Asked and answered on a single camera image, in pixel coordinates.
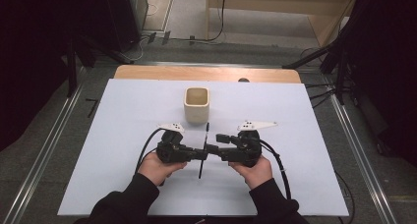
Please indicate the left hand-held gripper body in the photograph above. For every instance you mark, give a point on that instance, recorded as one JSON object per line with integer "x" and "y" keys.
{"x": 172, "y": 152}

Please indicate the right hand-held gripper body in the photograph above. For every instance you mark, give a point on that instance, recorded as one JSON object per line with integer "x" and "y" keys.
{"x": 247, "y": 150}

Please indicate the black pen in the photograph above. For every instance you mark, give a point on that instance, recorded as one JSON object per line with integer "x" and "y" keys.
{"x": 201, "y": 168}

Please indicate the person's left hand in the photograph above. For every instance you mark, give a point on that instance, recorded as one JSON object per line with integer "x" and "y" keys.
{"x": 155, "y": 170}

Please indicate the person's right hand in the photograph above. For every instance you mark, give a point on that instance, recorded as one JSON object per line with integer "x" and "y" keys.
{"x": 257, "y": 175}

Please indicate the beige square pen holder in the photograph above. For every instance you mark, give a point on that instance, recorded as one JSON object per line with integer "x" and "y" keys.
{"x": 196, "y": 114}

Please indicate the white table mat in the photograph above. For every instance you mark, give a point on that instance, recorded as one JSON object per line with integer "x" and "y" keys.
{"x": 114, "y": 135}

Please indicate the wooden table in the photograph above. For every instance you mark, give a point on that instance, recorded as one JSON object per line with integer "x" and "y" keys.
{"x": 196, "y": 72}

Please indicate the black hex key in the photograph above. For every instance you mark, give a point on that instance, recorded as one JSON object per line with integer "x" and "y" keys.
{"x": 93, "y": 106}

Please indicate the black metal stand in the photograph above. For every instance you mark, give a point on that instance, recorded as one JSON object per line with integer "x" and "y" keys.
{"x": 337, "y": 63}
{"x": 73, "y": 63}

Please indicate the black cabinet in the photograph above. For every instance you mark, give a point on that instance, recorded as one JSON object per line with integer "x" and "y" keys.
{"x": 126, "y": 17}

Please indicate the light wooden shelf unit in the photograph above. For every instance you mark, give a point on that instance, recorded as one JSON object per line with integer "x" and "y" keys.
{"x": 327, "y": 17}

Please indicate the dark curtain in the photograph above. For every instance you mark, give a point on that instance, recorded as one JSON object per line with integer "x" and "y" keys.
{"x": 390, "y": 70}
{"x": 29, "y": 53}

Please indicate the metal floor rail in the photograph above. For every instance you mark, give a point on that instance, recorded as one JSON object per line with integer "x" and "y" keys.
{"x": 42, "y": 155}
{"x": 360, "y": 158}

